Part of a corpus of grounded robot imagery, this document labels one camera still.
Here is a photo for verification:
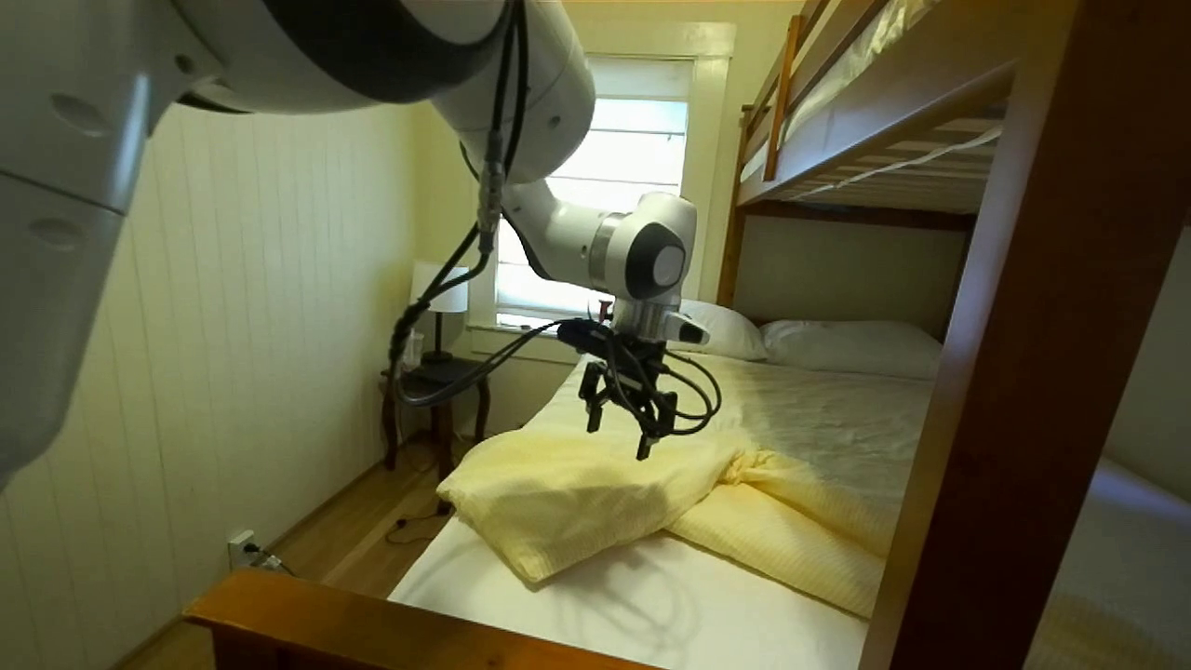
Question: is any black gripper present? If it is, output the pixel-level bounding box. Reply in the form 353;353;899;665
578;328;683;466

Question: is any yellow striped bed sheet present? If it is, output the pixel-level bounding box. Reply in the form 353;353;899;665
430;350;936;621

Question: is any large white pillow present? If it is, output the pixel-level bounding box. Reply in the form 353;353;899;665
673;295;774;366

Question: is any dark bedside table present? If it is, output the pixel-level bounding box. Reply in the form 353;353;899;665
375;350;495;477

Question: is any white fitted mattress sheet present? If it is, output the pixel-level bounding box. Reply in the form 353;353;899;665
387;358;873;670

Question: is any white shade table lamp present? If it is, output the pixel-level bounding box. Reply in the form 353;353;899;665
406;257;475;366

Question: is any small white pillow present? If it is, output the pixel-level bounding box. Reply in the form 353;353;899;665
758;315;947;378

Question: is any window with white blinds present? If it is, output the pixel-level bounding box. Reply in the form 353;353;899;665
491;51;736;328

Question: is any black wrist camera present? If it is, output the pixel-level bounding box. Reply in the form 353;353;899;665
555;315;626;362

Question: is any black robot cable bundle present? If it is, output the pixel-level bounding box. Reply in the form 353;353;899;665
380;0;725;454

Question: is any wall power outlet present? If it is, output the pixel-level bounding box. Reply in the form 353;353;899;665
222;527;271;573

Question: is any wooden bunk bed frame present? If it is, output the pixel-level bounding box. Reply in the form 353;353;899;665
181;0;1191;670

